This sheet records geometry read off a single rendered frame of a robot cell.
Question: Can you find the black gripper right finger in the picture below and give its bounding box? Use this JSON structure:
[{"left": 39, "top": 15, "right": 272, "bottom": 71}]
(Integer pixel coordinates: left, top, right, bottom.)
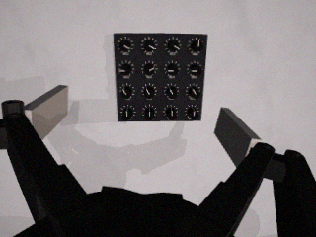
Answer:
[{"left": 171, "top": 107, "right": 316, "bottom": 237}]

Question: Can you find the black knob box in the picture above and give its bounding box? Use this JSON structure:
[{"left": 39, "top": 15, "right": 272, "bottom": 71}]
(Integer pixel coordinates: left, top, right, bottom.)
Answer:
[{"left": 114, "top": 33, "right": 207, "bottom": 121}]

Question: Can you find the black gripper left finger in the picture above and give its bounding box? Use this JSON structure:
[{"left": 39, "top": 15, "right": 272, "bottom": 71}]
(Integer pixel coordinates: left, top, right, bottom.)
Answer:
[{"left": 0, "top": 85, "right": 119, "bottom": 237}]

